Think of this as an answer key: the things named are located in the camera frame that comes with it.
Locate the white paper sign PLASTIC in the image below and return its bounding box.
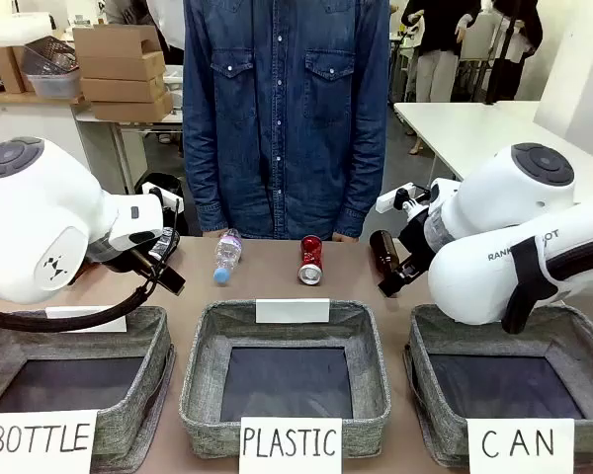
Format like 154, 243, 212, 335
238, 417, 343, 474

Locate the blank white card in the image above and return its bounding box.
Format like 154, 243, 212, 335
255, 298, 331, 325
44, 305, 128, 334

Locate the person's left forearm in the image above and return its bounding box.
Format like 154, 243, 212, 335
334, 113, 391, 237

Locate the bystander in black clothes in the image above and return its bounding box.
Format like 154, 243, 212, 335
493, 0, 545, 101

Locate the crushed red can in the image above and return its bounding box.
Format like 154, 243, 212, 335
296, 235, 325, 286

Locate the clear plastic bin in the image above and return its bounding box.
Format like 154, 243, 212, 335
28, 70, 84, 100

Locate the brown glass bottle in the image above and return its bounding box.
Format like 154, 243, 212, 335
369, 229, 403, 287

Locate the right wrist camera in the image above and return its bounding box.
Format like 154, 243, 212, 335
375, 182, 433, 214

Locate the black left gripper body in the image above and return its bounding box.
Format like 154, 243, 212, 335
86, 226, 180, 276

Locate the large white table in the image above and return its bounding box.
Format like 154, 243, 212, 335
393, 101, 593, 211

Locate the small clear water bottle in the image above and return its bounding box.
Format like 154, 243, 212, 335
212, 227, 244, 287

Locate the black stand pole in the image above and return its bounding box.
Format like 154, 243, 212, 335
483, 0, 521, 107

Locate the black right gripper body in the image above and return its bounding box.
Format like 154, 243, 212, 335
398, 206, 434, 272

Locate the small cardboard box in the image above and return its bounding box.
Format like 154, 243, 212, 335
0, 44, 37, 95

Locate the person in denim shirt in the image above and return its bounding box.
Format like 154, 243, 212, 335
182, 0, 391, 243

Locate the grey basket labelled bottle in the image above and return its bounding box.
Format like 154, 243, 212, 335
0, 305, 177, 469

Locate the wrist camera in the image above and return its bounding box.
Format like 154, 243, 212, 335
146, 185, 181, 211
375, 182, 433, 214

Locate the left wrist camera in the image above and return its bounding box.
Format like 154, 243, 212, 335
146, 185, 181, 211

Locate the open cardboard box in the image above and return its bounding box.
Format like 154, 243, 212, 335
72, 24, 163, 61

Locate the grey basket labelled plastic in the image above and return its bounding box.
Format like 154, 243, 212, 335
179, 299, 391, 459

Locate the bystander in white trousers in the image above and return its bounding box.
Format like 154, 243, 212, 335
402, 0, 481, 105

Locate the grey basket labelled can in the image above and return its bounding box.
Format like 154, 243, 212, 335
403, 303, 593, 469

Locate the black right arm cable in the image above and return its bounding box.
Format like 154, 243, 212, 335
502, 235, 593, 335

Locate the white foam roll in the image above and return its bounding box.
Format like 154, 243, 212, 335
0, 12, 56, 47

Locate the white paper sign BOTTLE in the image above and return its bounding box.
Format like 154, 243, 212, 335
0, 409, 99, 474

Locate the wooden top bench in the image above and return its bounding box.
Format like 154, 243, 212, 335
0, 91, 92, 149

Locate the white paper sign CAN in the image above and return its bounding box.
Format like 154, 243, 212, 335
466, 418, 575, 474

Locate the person's right forearm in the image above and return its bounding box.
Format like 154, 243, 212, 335
182, 113, 231, 233

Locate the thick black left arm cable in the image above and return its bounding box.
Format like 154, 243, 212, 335
0, 266, 162, 334

